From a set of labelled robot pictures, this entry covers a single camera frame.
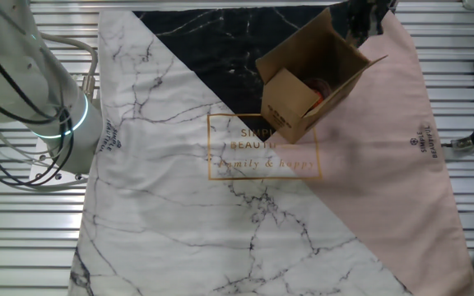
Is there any small camera on mount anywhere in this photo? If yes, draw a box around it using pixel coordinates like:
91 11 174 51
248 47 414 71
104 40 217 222
440 125 474 152

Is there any marble pink black tablecloth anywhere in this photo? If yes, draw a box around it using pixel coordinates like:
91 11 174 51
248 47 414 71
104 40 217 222
67 6 474 296

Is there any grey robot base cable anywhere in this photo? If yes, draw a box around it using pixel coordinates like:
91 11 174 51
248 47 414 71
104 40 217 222
39 32 100 100

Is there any brown cardboard box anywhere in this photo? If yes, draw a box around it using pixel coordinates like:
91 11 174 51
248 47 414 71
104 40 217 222
254 7 388 146

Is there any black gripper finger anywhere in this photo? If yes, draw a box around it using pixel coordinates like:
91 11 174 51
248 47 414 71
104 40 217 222
366 0 391 40
345 0 368 46

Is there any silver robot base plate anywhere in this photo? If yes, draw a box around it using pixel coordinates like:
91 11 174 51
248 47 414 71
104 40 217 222
28 137 90 184

